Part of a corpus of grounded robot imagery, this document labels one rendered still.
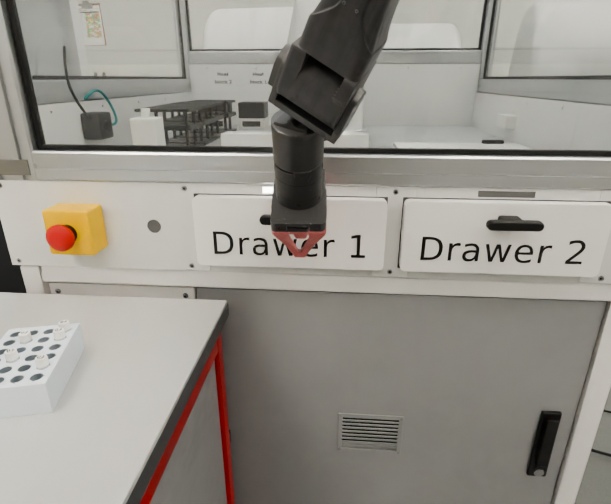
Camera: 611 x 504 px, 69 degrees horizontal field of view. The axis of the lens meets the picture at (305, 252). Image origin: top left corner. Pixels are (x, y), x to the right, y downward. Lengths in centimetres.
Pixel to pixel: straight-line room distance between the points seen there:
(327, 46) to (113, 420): 42
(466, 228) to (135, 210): 50
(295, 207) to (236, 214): 16
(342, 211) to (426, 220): 12
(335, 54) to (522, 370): 64
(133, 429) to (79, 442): 5
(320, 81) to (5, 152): 54
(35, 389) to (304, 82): 41
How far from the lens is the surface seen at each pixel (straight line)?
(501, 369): 85
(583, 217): 74
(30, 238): 85
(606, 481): 169
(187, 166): 69
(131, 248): 77
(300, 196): 51
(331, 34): 40
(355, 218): 65
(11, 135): 81
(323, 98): 42
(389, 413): 88
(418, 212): 66
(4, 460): 54
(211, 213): 68
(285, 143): 47
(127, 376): 59
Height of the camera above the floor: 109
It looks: 22 degrees down
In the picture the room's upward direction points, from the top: straight up
